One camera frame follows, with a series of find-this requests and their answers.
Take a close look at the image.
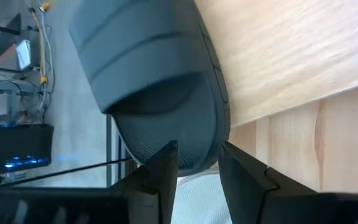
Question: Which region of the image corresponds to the black computer case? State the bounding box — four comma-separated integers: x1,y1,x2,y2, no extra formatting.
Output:
0,123,55,175

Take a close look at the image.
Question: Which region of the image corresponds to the yellow cable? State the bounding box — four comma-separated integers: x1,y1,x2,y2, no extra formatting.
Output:
28,1,50,85

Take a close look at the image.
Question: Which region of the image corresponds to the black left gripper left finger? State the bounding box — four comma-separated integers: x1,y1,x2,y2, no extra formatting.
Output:
0,140,179,224

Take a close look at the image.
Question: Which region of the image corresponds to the small white device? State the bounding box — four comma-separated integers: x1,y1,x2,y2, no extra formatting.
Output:
15,39,32,72

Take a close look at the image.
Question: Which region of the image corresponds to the white cable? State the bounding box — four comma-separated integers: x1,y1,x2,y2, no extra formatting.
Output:
38,12,55,111

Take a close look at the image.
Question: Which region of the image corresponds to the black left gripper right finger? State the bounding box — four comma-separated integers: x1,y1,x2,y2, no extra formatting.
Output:
218,141,358,224

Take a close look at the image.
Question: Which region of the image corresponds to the black rubber slide sandal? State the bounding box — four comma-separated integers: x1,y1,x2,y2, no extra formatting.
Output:
68,0,232,178

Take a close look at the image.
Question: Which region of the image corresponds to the white rubber slide sandal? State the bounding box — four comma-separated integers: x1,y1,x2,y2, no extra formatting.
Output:
170,170,233,224

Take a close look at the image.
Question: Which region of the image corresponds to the thin black cable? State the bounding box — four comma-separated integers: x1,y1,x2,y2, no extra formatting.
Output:
0,157,134,193

